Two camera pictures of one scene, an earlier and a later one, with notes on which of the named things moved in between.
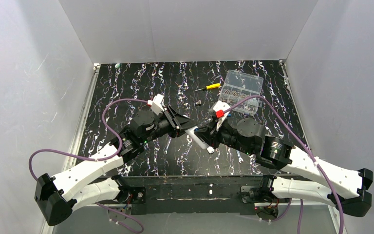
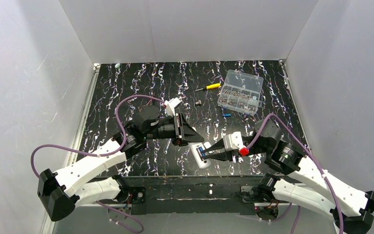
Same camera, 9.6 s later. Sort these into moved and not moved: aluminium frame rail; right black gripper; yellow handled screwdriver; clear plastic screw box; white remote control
Moved: white remote control; right black gripper
Not moved: clear plastic screw box; aluminium frame rail; yellow handled screwdriver
